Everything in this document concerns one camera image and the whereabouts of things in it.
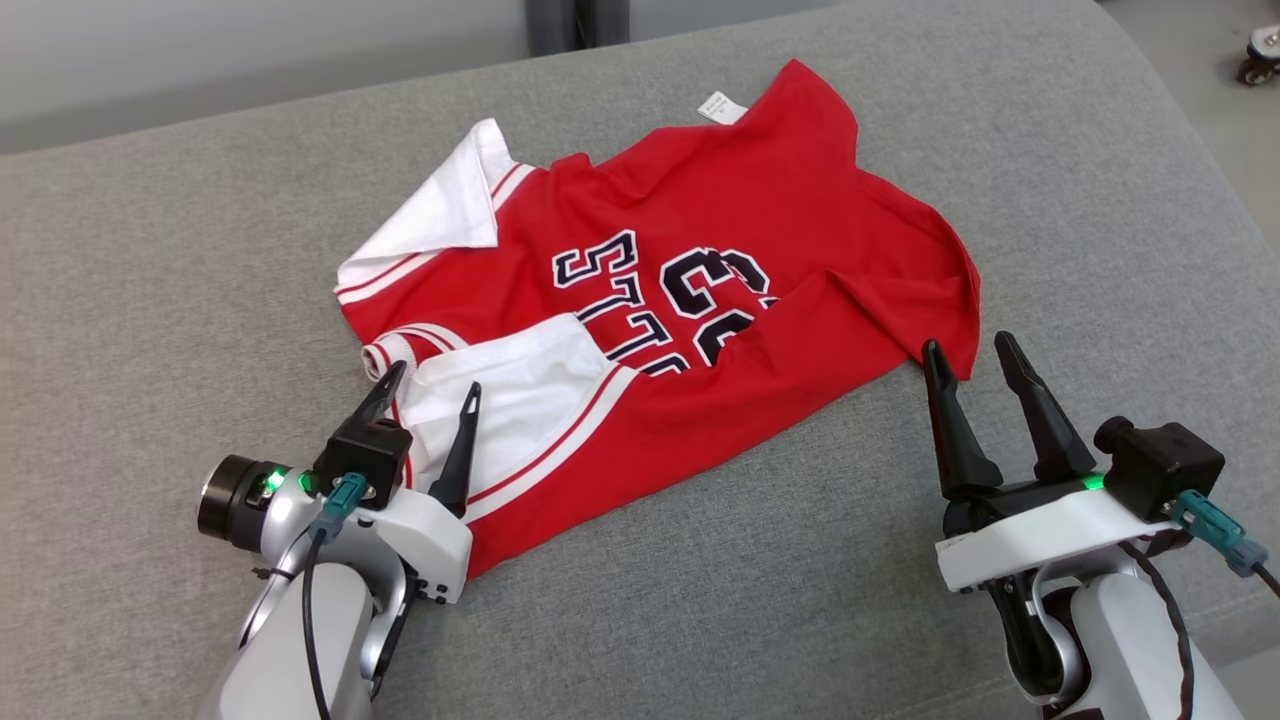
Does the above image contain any small caster wheel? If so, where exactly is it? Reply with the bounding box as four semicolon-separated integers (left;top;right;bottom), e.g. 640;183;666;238
1235;25;1280;88

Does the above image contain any black cable with teal plug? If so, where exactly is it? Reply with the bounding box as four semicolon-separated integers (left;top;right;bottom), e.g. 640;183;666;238
300;472;371;720
1165;490;1280;601

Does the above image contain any thin black cable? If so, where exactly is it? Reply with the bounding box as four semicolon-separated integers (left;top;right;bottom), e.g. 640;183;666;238
1118;538;1198;720

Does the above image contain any dark grey pillar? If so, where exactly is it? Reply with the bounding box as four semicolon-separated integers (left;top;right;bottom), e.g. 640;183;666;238
525;0;633;58

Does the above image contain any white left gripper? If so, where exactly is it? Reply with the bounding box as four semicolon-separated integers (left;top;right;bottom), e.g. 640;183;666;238
345;360;483;605

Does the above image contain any red and white basketball jersey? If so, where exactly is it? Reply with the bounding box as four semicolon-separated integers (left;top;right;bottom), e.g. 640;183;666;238
335;58;983;581

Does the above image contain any grey fabric sofa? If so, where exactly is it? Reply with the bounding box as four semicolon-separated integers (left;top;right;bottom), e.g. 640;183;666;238
0;0;1280;720

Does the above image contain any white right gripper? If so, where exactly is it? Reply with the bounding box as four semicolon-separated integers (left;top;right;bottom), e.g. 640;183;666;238
920;330;1183;594

